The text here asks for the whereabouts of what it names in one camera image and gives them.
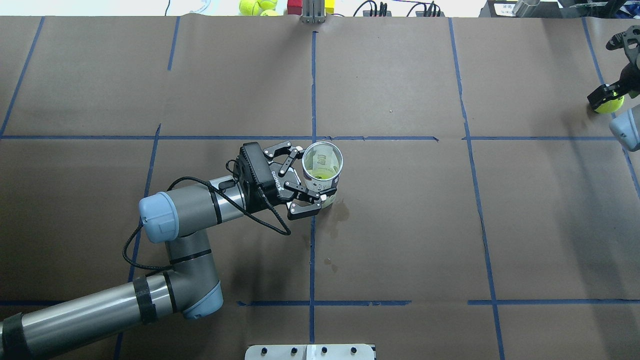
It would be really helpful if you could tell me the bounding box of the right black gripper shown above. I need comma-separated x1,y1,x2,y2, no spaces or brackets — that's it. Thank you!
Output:
587,46,640,110

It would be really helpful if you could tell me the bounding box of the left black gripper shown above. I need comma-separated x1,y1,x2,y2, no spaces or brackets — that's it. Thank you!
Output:
235,141,338,221

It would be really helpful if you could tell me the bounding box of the clear Wilson tennis ball can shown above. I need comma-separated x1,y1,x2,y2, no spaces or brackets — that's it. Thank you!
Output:
302,141,344,192

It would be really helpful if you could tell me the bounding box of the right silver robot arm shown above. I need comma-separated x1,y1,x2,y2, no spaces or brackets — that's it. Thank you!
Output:
587,25,640,152

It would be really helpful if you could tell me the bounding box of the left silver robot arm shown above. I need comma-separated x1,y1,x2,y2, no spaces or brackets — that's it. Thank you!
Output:
1,141,343,360

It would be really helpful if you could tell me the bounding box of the yellow tennis ball on desk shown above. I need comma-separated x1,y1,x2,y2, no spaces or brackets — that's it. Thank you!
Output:
238,0,261,16

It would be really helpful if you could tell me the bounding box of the red wooden cube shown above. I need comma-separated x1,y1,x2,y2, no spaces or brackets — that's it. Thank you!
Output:
286,0,303,16

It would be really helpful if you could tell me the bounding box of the yellow wooden cube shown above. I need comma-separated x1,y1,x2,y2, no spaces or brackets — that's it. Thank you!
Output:
324,0,336,14

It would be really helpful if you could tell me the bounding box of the brown paper table cover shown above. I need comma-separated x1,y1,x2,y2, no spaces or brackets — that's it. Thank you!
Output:
1,14,639,360

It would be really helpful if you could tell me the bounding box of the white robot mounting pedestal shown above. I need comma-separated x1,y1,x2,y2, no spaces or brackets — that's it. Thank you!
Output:
244,343,377,360

